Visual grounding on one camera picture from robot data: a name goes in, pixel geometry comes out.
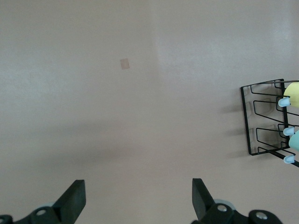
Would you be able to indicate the small brown tape square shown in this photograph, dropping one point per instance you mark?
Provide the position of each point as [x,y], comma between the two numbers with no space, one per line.
[125,63]

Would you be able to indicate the green cup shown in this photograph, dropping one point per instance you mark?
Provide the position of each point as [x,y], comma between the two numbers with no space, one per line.
[295,141]

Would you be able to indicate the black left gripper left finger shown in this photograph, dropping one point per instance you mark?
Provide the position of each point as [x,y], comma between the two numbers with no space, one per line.
[70,203]

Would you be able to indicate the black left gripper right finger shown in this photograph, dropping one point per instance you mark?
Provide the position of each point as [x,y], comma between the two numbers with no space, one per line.
[203,203]

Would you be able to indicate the yellow cup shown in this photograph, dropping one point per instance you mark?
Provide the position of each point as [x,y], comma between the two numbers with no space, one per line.
[294,93]

